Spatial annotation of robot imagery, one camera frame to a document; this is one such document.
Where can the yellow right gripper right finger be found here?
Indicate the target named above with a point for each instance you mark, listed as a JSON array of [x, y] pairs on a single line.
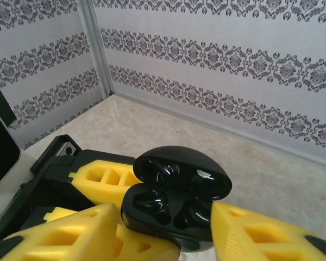
[[233, 239]]

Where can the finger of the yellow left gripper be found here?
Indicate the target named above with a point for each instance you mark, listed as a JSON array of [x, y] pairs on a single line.
[[103, 194], [152, 250]]

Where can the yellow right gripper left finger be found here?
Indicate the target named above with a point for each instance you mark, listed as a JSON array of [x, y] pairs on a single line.
[[70, 239]]

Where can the aluminium frame post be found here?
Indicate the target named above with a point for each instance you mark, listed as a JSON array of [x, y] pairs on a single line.
[[97, 49]]

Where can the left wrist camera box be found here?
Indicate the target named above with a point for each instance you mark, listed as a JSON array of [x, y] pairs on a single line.
[[0, 152]]

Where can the black earbud charging case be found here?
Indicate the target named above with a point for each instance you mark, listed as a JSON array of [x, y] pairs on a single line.
[[152, 231]]

